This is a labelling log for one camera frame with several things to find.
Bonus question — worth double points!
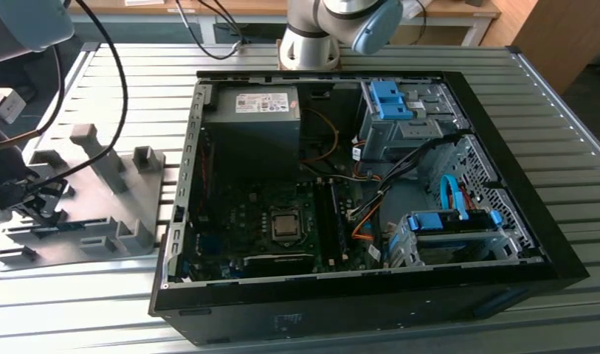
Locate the black PC case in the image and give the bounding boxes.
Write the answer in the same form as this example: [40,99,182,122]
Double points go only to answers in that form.
[149,69,591,347]

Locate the silver CPU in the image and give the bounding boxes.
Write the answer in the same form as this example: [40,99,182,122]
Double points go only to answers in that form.
[271,215,301,237]

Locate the black wire bundle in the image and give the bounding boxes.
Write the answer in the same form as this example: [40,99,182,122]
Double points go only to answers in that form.
[348,133,464,222]

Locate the blue plastic bay latch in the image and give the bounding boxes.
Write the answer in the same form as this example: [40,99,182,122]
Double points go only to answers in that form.
[369,80,414,122]

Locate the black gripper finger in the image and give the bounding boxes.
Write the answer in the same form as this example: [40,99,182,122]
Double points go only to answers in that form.
[36,178,70,226]
[11,201,47,226]

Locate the green motherboard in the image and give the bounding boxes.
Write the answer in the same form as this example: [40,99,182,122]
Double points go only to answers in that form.
[189,176,382,281]

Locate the coloured power wires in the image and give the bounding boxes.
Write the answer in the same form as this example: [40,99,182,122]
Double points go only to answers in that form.
[352,162,382,184]

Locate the grey power supply unit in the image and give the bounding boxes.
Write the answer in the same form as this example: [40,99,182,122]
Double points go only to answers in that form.
[203,85,303,178]

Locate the hard disk in blue carrier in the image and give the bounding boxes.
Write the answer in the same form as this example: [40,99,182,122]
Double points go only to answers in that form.
[405,209,504,233]

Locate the blue SATA wire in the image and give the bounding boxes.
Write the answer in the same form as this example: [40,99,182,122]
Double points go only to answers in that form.
[440,173,470,221]

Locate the thin red wire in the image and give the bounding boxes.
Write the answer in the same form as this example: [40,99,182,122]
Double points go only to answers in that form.
[197,142,215,218]

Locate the wooden cabinet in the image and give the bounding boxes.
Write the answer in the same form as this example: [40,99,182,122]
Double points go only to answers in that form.
[513,0,600,96]

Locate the wooden desk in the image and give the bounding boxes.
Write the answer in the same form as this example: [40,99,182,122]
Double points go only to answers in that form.
[66,0,502,47]

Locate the orange red wire bundle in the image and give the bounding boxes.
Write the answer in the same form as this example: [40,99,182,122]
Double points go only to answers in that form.
[350,204,384,243]

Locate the grey metal drive cage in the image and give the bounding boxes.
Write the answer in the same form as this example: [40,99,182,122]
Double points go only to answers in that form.
[358,80,470,162]

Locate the metal CPU socket cover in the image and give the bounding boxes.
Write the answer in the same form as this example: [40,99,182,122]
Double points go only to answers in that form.
[265,206,310,247]

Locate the black camera cable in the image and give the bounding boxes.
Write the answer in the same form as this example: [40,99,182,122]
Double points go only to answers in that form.
[26,0,131,192]

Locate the grey parts rack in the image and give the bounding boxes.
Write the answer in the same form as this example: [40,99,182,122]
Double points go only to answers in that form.
[0,123,167,273]

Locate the grey metal disk bay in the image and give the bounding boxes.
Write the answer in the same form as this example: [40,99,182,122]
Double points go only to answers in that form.
[384,213,527,268]

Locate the thin orange wire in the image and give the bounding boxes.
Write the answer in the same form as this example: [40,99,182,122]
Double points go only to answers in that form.
[302,108,340,163]

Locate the cable with pale plug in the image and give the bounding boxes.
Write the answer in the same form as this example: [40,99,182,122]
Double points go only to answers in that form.
[174,0,250,60]

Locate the blue RAM stick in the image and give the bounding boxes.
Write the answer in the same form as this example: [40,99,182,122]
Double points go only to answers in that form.
[31,220,104,232]

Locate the black graphics card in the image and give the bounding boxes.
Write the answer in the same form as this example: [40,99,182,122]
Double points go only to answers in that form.
[241,251,315,277]

